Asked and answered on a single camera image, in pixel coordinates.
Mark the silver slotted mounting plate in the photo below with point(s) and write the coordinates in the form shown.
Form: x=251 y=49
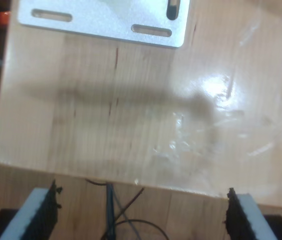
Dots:
x=105 y=17

